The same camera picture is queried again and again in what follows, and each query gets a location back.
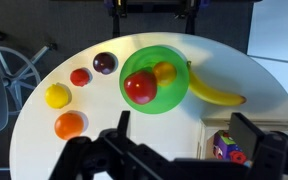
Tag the yellow banana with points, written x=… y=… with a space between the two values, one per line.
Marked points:
x=210 y=95

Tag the small yellow orange fruit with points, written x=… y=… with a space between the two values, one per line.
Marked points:
x=165 y=73

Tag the wooden tray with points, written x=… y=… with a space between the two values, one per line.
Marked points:
x=214 y=125

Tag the small red fruit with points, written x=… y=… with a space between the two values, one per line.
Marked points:
x=80 y=77

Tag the blue black bar clamp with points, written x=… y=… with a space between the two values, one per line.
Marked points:
x=116 y=16
x=190 y=16

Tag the red apple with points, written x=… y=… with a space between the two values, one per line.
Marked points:
x=140 y=87

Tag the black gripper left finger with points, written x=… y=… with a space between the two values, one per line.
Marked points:
x=117 y=153

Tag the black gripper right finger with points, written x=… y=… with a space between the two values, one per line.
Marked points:
x=250 y=138

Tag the purple red soft cube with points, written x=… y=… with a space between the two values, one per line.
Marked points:
x=227 y=146

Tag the dark purple plum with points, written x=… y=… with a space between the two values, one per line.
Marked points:
x=104 y=63

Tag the green plastic bowl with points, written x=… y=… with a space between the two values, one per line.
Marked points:
x=170 y=96

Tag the yellow lemon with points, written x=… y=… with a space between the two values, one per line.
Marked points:
x=57 y=96

